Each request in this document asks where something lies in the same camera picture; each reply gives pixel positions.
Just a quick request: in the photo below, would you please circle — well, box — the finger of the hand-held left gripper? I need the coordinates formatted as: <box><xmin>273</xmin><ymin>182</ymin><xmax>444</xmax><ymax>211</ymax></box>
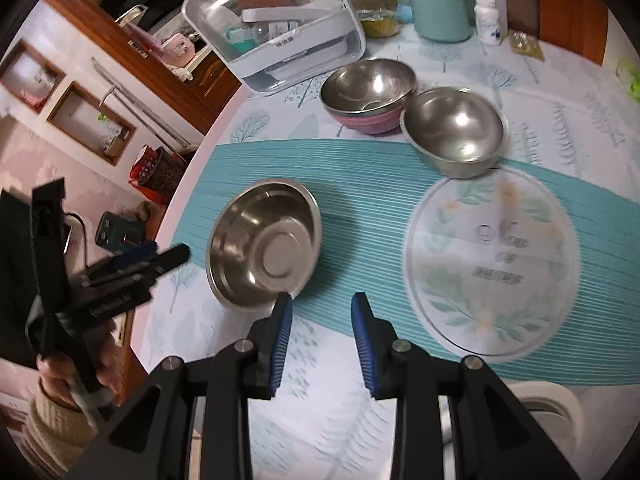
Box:
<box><xmin>107</xmin><ymin>241</ymin><xmax>160</xmax><ymax>268</ymax></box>
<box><xmin>140</xmin><ymin>243</ymin><xmax>192</xmax><ymax>276</ymax></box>

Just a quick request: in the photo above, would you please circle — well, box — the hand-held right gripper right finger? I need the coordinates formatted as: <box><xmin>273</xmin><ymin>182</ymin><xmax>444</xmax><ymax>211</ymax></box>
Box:
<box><xmin>350</xmin><ymin>291</ymin><xmax>583</xmax><ymax>480</ymax></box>

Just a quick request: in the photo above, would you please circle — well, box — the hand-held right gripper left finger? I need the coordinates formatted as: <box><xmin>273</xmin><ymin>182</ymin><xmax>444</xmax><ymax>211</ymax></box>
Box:
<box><xmin>75</xmin><ymin>291</ymin><xmax>294</xmax><ymax>480</ymax></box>

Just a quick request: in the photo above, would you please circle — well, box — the large steel bowl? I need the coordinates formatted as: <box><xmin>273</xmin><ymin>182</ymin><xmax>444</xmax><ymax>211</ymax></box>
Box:
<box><xmin>206</xmin><ymin>178</ymin><xmax>323</xmax><ymax>309</ymax></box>

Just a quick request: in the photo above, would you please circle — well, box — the white plate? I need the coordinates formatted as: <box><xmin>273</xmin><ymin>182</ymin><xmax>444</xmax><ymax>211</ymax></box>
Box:
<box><xmin>510</xmin><ymin>381</ymin><xmax>583</xmax><ymax>441</ymax></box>

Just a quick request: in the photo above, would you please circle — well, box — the plain steel bowl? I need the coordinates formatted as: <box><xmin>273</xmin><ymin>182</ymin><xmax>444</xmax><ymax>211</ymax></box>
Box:
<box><xmin>400</xmin><ymin>87</ymin><xmax>510</xmax><ymax>180</ymax></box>

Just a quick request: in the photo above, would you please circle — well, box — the pink steel bowl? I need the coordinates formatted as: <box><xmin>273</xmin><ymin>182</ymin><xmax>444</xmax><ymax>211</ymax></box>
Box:
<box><xmin>320</xmin><ymin>58</ymin><xmax>418</xmax><ymax>136</ymax></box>

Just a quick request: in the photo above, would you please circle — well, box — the person's left hand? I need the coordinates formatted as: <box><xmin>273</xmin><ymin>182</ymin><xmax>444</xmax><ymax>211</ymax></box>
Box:
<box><xmin>36</xmin><ymin>320</ymin><xmax>123</xmax><ymax>401</ymax></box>

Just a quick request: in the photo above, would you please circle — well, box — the teal electronic device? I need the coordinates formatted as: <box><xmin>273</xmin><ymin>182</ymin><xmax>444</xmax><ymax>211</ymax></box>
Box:
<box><xmin>95</xmin><ymin>211</ymin><xmax>146</xmax><ymax>253</ymax></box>

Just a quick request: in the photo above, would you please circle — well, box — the red basket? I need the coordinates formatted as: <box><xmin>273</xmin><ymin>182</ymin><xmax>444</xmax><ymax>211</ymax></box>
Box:
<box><xmin>129</xmin><ymin>145</ymin><xmax>188</xmax><ymax>204</ymax></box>

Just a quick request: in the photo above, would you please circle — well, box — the metal crutch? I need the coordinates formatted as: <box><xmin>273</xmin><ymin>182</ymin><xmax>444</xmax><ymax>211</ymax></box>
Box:
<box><xmin>91</xmin><ymin>57</ymin><xmax>196</xmax><ymax>153</ymax></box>

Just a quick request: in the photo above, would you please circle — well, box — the wooden kitchen base cabinet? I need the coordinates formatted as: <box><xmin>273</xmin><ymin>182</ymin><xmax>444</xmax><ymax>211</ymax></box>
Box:
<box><xmin>190</xmin><ymin>45</ymin><xmax>243</xmax><ymax>111</ymax></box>

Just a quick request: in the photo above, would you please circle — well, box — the pink kitchen appliance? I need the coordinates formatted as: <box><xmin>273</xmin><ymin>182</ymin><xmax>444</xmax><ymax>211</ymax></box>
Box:
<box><xmin>155</xmin><ymin>31</ymin><xmax>197</xmax><ymax>68</ymax></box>

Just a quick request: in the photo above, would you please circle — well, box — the white clear storage box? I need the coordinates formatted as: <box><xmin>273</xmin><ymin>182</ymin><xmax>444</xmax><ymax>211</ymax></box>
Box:
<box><xmin>181</xmin><ymin>0</ymin><xmax>368</xmax><ymax>95</ymax></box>

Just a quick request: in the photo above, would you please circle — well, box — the clear bottle teal liquid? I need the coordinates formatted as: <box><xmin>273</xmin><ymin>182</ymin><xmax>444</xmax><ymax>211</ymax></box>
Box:
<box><xmin>225</xmin><ymin>20</ymin><xmax>281</xmax><ymax>53</ymax></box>

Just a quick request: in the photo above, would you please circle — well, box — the small glass jar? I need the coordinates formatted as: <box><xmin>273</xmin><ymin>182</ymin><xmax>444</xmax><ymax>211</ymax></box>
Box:
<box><xmin>357</xmin><ymin>8</ymin><xmax>401</xmax><ymax>38</ymax></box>

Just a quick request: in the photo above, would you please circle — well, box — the blister pack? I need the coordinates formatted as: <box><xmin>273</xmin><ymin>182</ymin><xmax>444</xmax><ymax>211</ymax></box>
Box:
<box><xmin>507</xmin><ymin>30</ymin><xmax>543</xmax><ymax>58</ymax></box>

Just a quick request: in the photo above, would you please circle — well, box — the teal canister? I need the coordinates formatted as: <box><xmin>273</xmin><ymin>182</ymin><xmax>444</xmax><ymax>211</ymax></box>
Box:
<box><xmin>407</xmin><ymin>0</ymin><xmax>473</xmax><ymax>43</ymax></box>

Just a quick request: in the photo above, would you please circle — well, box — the white pill bottle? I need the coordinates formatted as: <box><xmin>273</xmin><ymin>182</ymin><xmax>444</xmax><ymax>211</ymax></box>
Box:
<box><xmin>474</xmin><ymin>0</ymin><xmax>502</xmax><ymax>47</ymax></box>

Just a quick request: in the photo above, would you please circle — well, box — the white squeeze bottle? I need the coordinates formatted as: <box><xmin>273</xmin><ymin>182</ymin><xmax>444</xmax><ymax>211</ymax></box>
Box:
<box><xmin>470</xmin><ymin>0</ymin><xmax>508</xmax><ymax>36</ymax></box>

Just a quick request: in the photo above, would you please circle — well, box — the green wet wipes pack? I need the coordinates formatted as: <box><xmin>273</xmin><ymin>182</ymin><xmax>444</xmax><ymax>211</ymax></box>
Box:
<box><xmin>616</xmin><ymin>55</ymin><xmax>640</xmax><ymax>93</ymax></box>

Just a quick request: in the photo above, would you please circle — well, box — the wooden glass sliding door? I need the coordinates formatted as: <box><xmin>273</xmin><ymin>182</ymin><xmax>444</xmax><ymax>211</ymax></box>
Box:
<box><xmin>285</xmin><ymin>0</ymin><xmax>608</xmax><ymax>63</ymax></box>

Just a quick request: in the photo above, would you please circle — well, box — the wooden framed wall niche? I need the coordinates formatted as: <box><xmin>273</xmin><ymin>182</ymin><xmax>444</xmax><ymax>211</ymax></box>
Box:
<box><xmin>0</xmin><ymin>40</ymin><xmax>67</xmax><ymax>113</ymax></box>
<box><xmin>47</xmin><ymin>80</ymin><xmax>137</xmax><ymax>166</ymax></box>

